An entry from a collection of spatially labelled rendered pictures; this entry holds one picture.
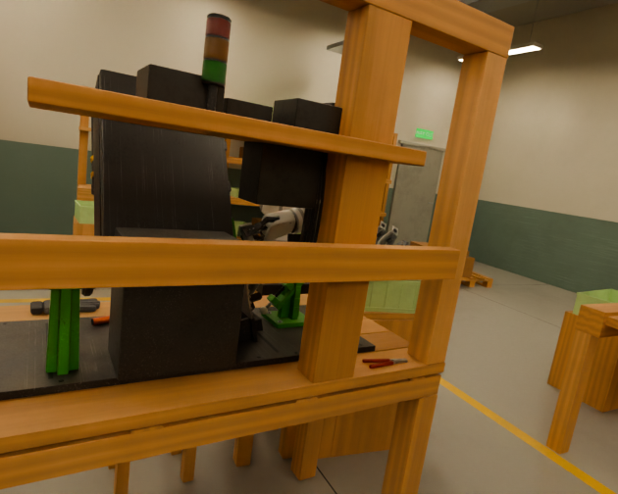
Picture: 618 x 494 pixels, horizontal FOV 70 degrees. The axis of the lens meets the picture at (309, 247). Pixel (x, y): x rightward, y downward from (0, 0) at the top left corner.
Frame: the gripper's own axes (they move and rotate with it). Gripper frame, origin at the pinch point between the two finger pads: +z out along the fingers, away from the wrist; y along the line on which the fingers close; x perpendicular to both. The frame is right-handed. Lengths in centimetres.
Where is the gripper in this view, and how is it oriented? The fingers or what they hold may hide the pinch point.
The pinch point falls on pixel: (248, 233)
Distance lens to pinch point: 139.5
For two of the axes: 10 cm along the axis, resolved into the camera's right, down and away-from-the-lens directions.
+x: 4.7, 8.1, -3.6
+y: 2.8, -5.2, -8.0
